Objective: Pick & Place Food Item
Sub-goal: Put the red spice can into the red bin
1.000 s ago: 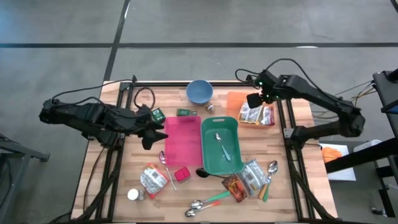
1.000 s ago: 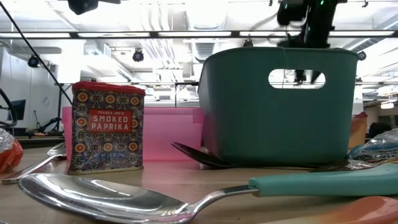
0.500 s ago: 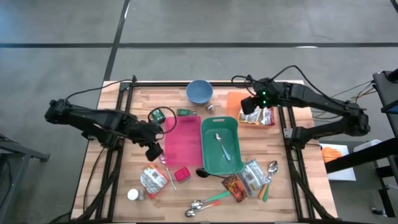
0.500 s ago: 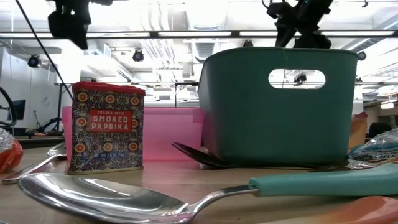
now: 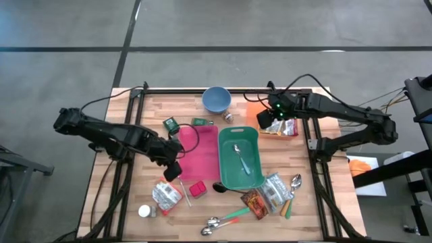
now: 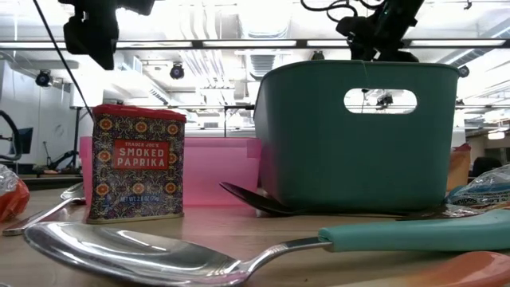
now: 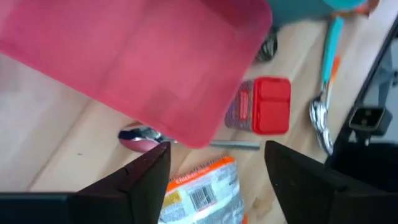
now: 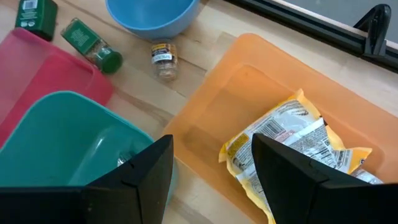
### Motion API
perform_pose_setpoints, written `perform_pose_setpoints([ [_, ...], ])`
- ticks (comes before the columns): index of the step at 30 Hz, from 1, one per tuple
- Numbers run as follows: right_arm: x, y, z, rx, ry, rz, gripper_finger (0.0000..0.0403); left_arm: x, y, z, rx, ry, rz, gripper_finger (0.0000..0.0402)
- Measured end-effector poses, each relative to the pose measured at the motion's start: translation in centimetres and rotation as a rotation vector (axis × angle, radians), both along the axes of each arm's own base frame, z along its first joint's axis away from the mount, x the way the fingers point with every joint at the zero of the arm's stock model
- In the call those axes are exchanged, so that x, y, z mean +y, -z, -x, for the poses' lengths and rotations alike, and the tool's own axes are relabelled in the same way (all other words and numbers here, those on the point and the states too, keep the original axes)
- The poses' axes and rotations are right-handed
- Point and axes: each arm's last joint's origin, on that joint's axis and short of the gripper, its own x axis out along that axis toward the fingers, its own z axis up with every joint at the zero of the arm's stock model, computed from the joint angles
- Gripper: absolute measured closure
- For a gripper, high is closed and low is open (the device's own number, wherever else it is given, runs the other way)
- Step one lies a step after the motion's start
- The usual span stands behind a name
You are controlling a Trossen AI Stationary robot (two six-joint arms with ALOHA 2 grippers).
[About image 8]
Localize teal plastic bin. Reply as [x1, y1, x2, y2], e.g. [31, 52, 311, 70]
[0, 90, 178, 206]

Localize green-capped spice jar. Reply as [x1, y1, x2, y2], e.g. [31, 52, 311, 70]
[60, 17, 124, 75]

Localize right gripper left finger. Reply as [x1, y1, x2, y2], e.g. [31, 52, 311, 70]
[0, 134, 174, 224]

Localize pink plastic tray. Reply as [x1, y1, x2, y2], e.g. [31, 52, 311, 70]
[0, 27, 114, 147]

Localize small glass saffron jar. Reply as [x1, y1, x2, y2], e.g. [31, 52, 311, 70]
[150, 42, 179, 82]

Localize yellow ramen packet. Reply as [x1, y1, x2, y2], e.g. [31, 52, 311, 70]
[218, 88, 373, 224]

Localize clear red-trimmed ramen packet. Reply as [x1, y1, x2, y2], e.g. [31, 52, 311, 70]
[351, 167, 385, 186]

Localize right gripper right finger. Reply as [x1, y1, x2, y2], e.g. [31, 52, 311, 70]
[251, 133, 398, 224]

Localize blue bowl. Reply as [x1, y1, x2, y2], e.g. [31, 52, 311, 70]
[104, 0, 201, 40]

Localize green spice box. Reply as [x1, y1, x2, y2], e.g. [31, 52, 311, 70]
[14, 0, 59, 42]

